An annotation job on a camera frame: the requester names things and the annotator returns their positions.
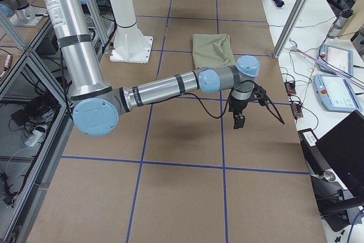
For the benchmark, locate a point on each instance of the olive green long-sleeve shirt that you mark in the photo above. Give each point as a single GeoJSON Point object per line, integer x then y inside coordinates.
{"type": "Point", "coordinates": [212, 51]}

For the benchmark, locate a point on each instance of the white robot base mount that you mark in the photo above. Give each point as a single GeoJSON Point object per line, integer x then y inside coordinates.
{"type": "Point", "coordinates": [129, 44]}

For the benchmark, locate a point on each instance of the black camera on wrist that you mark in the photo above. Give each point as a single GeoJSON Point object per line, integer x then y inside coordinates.
{"type": "Point", "coordinates": [260, 95]}

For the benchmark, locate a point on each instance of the blue teach pendant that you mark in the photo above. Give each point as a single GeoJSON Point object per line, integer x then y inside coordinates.
{"type": "Point", "coordinates": [336, 94]}
{"type": "Point", "coordinates": [337, 58]}

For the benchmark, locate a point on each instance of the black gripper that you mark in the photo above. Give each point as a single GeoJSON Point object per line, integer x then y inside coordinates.
{"type": "Point", "coordinates": [238, 106]}

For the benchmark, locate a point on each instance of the aluminium frame post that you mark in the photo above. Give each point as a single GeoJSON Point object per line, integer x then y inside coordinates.
{"type": "Point", "coordinates": [288, 27]}

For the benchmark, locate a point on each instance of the black monitor stand bracket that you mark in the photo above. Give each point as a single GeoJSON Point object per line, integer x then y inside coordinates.
{"type": "Point", "coordinates": [337, 206]}

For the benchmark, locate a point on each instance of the robot arm grey silver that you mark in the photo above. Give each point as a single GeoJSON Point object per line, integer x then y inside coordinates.
{"type": "Point", "coordinates": [102, 94]}

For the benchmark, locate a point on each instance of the lower blue teach pendant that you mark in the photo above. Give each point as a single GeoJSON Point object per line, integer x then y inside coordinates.
{"type": "Point", "coordinates": [336, 94]}

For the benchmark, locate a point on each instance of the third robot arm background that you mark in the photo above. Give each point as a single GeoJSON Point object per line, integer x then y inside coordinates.
{"type": "Point", "coordinates": [21, 13]}

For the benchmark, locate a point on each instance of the black box with white label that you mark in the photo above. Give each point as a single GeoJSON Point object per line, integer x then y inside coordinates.
{"type": "Point", "coordinates": [311, 152]}

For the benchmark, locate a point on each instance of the black laptop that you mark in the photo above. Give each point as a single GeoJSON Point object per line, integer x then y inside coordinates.
{"type": "Point", "coordinates": [342, 148]}

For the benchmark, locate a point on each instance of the clear water bottle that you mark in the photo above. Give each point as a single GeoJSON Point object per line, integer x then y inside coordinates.
{"type": "Point", "coordinates": [341, 20]}

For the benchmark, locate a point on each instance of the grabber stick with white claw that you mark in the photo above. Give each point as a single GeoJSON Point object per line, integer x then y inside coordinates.
{"type": "Point", "coordinates": [318, 59]}

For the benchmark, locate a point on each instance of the upper blue teach pendant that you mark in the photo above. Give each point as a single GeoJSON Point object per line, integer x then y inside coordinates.
{"type": "Point", "coordinates": [337, 58]}

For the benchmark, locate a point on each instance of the orange black terminal block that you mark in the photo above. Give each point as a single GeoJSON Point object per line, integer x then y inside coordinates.
{"type": "Point", "coordinates": [290, 88]}

